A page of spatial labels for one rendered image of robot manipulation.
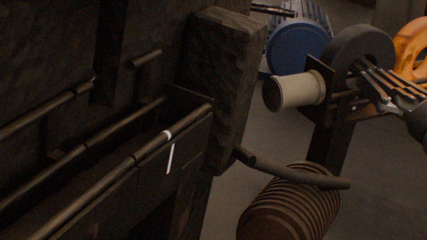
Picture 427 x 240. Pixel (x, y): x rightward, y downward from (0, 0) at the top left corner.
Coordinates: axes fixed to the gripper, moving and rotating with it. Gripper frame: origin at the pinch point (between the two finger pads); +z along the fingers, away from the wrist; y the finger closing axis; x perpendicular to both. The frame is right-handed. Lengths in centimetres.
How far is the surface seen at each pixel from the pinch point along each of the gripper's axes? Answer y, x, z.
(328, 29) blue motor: 116, -54, 128
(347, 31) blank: -3.9, 5.8, 1.4
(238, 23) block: -29.1, 9.0, -2.5
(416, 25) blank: 11.1, 7.3, 0.6
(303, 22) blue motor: 97, -49, 124
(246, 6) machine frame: -14.5, 3.4, 16.2
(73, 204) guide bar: -61, 2, -28
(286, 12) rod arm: -34.4, 17.7, -18.2
